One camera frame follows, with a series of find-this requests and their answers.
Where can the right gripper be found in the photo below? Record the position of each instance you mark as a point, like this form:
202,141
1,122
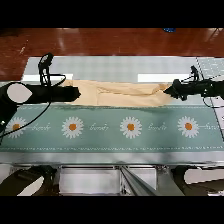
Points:
176,89

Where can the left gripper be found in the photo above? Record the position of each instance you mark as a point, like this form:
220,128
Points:
70,94

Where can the silver frame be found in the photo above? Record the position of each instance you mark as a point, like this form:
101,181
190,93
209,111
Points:
100,180

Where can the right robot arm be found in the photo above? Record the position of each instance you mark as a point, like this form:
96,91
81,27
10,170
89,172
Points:
213,87

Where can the cream shirt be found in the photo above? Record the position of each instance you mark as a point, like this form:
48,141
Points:
123,95

